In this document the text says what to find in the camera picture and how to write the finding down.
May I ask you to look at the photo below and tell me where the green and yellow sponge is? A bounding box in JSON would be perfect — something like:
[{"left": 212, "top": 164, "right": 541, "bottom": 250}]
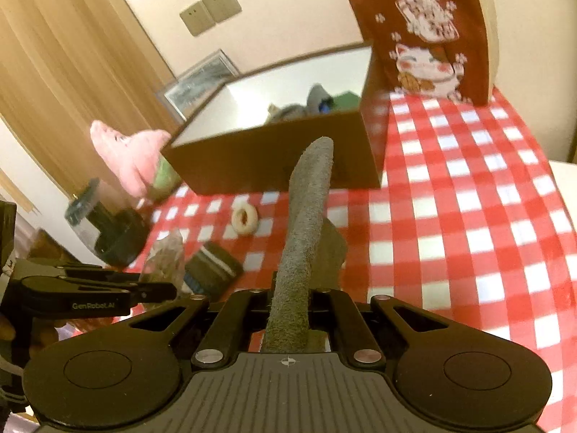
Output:
[{"left": 334, "top": 91, "right": 362, "bottom": 111}]

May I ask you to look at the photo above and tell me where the glass jar with green lid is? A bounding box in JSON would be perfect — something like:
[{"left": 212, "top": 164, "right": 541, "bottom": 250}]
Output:
[{"left": 64, "top": 178, "right": 151, "bottom": 267}]

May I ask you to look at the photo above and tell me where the pink plush toy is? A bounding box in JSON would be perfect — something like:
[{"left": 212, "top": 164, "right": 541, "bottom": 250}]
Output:
[{"left": 89, "top": 119, "right": 183, "bottom": 204}]

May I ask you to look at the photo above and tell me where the framed picture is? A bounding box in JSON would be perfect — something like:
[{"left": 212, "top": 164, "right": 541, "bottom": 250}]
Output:
[{"left": 158, "top": 49, "right": 242, "bottom": 122}]

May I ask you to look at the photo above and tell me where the cream hair scrunchie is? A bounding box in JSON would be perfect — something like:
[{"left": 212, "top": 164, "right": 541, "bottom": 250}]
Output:
[{"left": 231, "top": 203, "right": 259, "bottom": 236}]

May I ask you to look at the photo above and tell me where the person's left hand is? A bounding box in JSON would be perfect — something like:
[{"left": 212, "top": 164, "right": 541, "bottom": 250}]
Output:
[{"left": 0, "top": 313, "right": 68, "bottom": 348}]

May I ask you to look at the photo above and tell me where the brown storage box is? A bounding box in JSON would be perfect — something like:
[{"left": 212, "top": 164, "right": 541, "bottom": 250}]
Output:
[{"left": 161, "top": 40, "right": 391, "bottom": 197}]

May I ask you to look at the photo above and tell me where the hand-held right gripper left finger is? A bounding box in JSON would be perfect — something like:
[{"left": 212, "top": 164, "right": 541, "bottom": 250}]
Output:
[{"left": 113, "top": 288, "right": 273, "bottom": 367}]

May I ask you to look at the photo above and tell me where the beige wall socket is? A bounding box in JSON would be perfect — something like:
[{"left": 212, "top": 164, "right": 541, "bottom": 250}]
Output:
[
  {"left": 202, "top": 0, "right": 243, "bottom": 23},
  {"left": 179, "top": 0, "right": 215, "bottom": 37}
]

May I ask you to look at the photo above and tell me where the green striped sock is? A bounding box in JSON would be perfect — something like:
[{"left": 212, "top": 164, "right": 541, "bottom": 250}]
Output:
[{"left": 184, "top": 241, "right": 245, "bottom": 298}]

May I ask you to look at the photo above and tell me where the red cat print cushion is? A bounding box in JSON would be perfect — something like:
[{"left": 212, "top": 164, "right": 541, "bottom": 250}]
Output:
[{"left": 346, "top": 0, "right": 500, "bottom": 106}]

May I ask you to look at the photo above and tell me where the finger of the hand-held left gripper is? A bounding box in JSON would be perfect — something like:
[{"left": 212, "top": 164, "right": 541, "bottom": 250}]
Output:
[
  {"left": 20, "top": 275, "right": 177, "bottom": 315},
  {"left": 56, "top": 266, "right": 140, "bottom": 285}
]

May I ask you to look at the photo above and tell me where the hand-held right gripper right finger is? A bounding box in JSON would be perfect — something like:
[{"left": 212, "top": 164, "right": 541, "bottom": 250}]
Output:
[{"left": 310, "top": 288, "right": 461, "bottom": 365}]

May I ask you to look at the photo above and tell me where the olive green sock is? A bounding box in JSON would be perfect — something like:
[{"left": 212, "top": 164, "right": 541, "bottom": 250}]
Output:
[{"left": 261, "top": 136, "right": 348, "bottom": 353}]

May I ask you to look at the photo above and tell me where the wooden wardrobe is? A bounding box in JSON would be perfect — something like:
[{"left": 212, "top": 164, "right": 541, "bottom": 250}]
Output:
[{"left": 0, "top": 0, "right": 177, "bottom": 199}]

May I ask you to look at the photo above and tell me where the red checkered tablecloth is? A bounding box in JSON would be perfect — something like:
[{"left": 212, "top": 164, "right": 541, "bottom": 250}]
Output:
[{"left": 122, "top": 86, "right": 577, "bottom": 433}]

